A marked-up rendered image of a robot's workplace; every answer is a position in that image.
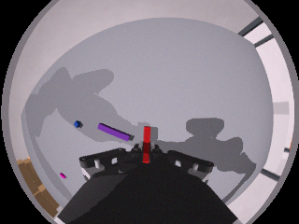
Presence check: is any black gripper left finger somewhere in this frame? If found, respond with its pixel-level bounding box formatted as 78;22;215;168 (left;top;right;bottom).
79;141;144;181

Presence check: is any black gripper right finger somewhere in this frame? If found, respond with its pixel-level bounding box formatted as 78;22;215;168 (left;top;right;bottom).
149;142;214;184

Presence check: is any purple rod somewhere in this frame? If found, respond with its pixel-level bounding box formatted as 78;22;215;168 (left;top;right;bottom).
97;123;130;141

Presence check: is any dark red rod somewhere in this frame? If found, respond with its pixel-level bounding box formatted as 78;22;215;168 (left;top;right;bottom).
143;126;150;163

